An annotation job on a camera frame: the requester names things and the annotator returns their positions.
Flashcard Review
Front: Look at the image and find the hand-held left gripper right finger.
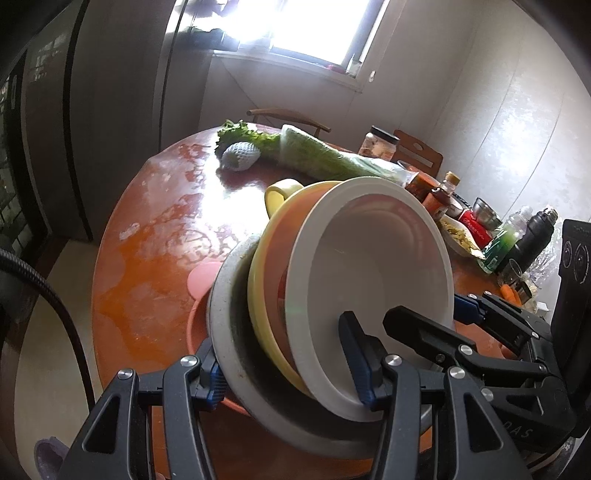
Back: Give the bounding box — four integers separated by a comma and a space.
338, 311, 520, 480

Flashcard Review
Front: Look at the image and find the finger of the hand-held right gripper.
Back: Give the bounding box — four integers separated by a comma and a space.
454, 292, 555, 352
383, 306, 532, 389

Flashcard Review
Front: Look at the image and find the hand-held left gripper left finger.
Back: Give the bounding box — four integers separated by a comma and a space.
58, 339, 229, 480

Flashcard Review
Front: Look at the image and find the large stainless steel bowl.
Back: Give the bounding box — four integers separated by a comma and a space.
206, 233, 437, 460

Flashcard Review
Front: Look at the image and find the red instant noodle bowl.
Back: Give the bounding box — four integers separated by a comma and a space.
283, 176, 455, 423

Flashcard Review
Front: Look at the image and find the pink plate with ears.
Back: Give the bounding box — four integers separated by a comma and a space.
186, 261, 259, 416

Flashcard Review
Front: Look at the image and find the yellow bowl white inside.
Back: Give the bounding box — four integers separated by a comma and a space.
248, 178, 342, 388

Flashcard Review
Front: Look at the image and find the clear plastic cup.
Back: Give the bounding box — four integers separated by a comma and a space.
498, 258, 525, 287

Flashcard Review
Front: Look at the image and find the small steel cup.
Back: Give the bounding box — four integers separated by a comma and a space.
512, 279, 534, 305

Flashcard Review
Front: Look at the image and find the green drink bottle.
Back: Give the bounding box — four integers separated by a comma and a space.
478, 207, 532, 274

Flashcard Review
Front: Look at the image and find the white dish with food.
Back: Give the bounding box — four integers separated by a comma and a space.
436, 216, 485, 258

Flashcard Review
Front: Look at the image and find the red tissue pack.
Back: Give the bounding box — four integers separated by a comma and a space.
457, 210, 494, 250

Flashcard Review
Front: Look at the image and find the clear plastic bag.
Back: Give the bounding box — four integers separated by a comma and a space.
526, 249, 561, 296

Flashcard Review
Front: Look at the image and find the small stainless steel bowl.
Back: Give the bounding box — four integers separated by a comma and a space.
472, 198, 503, 229

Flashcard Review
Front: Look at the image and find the black thermos flask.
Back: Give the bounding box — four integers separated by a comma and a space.
501, 206, 559, 278

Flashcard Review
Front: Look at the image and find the orange sauce bottle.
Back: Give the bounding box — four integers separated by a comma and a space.
422, 172, 461, 222

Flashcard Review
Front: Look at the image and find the red sauce jar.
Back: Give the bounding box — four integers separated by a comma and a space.
406, 171, 439, 199

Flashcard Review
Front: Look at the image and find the clear jar black lid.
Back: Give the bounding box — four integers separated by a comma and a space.
360, 126, 400, 162

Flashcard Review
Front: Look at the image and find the purple slipper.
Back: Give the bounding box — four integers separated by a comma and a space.
34, 436, 70, 480

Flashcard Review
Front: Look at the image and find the wrapped napa cabbage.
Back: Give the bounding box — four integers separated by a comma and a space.
277, 124, 416, 185

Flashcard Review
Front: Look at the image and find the grey foam-netted fruit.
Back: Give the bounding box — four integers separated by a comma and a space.
219, 141, 262, 174

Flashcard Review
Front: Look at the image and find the leafy green vegetable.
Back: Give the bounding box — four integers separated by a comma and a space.
217, 119, 282, 155

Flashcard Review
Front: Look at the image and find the wooden chair curved back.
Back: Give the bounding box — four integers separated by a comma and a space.
246, 107, 331, 134

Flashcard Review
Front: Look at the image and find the grey refrigerator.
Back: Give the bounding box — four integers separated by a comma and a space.
23, 0, 185, 241

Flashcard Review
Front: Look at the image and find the dark glass cabinet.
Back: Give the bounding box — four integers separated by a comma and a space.
0, 55, 51, 250

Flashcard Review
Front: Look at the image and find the window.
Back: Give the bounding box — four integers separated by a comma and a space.
240, 0, 384, 68

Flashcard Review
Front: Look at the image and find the black cable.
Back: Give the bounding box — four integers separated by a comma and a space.
0, 247, 95, 402

